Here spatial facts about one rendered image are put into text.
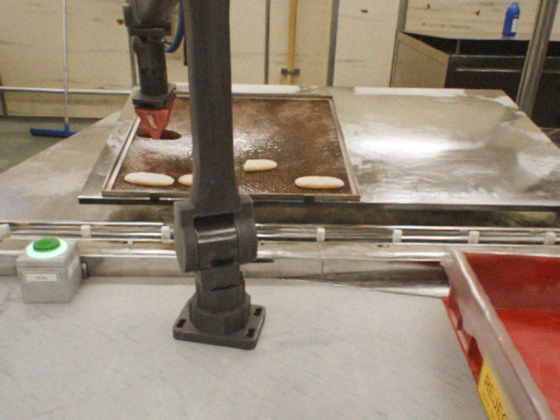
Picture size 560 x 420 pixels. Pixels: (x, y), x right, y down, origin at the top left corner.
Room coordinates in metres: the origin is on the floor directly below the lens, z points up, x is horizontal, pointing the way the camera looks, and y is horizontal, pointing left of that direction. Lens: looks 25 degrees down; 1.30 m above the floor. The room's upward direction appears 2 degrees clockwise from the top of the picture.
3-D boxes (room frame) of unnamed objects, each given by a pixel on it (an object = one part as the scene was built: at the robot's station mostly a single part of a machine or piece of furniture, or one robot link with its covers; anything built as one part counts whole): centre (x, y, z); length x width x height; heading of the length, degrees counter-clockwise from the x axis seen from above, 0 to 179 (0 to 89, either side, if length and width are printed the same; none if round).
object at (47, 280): (0.72, 0.35, 0.84); 0.08 x 0.08 x 0.11; 2
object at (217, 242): (0.66, 0.09, 0.94); 0.09 x 0.05 x 0.10; 22
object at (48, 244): (0.72, 0.35, 0.90); 0.04 x 0.04 x 0.02
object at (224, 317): (0.64, 0.07, 0.86); 0.12 x 0.09 x 0.08; 81
